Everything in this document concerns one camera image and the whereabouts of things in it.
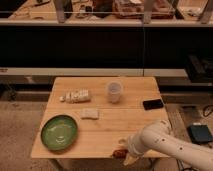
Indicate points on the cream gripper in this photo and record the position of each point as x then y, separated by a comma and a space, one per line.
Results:
129, 160

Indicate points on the white plastic bottle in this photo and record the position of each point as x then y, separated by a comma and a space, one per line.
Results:
77, 96

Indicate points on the translucent plastic cup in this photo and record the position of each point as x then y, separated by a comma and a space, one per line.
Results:
114, 90

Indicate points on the green ceramic bowl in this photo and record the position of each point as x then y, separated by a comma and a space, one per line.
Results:
59, 133

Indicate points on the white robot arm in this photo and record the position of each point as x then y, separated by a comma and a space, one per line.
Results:
157, 136

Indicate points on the black smartphone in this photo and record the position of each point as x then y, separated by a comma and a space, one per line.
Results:
153, 104

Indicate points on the wooden table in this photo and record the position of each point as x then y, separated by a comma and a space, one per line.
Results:
98, 138

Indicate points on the black box on floor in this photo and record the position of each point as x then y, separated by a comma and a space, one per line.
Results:
199, 134

